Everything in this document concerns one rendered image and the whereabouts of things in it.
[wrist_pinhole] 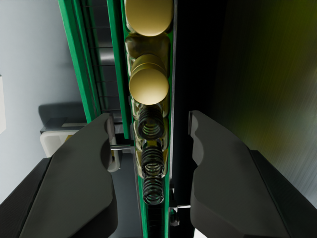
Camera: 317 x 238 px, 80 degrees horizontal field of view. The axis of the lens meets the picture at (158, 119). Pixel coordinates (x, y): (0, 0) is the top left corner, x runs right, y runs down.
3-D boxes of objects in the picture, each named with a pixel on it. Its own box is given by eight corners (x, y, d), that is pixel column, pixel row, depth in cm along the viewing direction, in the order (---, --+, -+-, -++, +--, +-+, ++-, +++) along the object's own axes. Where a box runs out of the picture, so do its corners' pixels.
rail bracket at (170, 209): (185, 188, 66) (193, 226, 55) (165, 189, 66) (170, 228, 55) (186, 180, 64) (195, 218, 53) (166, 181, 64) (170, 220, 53)
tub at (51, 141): (123, 155, 73) (120, 172, 66) (63, 157, 72) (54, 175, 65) (117, 115, 64) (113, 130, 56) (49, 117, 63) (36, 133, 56)
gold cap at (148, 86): (165, 87, 21) (169, 106, 17) (132, 88, 21) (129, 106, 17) (165, 53, 19) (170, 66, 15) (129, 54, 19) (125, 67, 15)
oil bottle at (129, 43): (161, 51, 42) (171, 88, 23) (135, 51, 42) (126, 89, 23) (161, 22, 39) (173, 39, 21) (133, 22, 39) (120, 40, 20)
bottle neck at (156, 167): (162, 152, 29) (164, 176, 25) (142, 153, 29) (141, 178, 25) (162, 136, 27) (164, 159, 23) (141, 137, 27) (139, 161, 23)
